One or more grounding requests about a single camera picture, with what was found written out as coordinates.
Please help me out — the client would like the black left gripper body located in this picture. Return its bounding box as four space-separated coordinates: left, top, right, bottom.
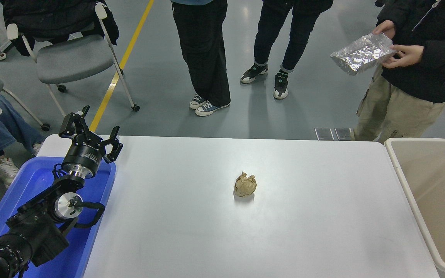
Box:
63 140 105 174

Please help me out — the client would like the large pale dustbin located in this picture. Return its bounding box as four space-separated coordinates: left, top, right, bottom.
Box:
384 138 445 275

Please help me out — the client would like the person's right hand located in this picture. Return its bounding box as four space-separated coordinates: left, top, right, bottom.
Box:
372 20 396 39

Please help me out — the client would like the person's left hand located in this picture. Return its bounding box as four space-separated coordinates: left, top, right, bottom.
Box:
381 44 425 69

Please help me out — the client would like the blue plastic tray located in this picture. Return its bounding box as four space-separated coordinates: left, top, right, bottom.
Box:
0 156 117 278

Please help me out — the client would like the grey seat rolling chair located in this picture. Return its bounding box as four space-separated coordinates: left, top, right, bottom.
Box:
6 3 141 118

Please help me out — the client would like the seated person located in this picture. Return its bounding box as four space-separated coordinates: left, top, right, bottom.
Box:
0 66 46 190

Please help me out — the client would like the black jacket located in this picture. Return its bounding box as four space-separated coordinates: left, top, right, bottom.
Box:
2 0 119 57

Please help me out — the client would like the crumpled tan paper ball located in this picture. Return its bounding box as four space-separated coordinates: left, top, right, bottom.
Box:
233 172 257 198

